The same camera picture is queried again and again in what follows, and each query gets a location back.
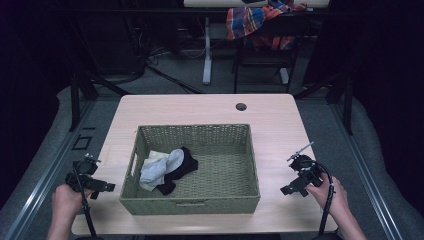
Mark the cream sock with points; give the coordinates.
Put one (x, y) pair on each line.
(155, 155)

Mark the person's right hand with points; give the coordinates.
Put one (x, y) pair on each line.
(335, 200)

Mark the black metal stand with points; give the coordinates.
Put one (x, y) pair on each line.
(75, 100)
(347, 100)

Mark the aluminium rail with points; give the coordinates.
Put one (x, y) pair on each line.
(370, 186)
(43, 186)

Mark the black sock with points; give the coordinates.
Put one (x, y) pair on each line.
(187, 165)

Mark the green woven basket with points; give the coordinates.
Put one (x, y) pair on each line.
(220, 173)

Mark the grey sock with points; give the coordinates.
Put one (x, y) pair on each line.
(156, 171)

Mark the plaid cloth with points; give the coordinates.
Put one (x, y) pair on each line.
(246, 20)

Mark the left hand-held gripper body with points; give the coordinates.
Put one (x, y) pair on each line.
(83, 181)

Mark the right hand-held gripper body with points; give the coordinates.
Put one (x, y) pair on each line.
(308, 171)

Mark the person's left hand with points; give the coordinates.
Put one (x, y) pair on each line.
(66, 203)

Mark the black chair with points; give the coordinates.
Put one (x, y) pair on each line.
(266, 56)

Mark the white desk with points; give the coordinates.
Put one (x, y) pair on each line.
(207, 50)

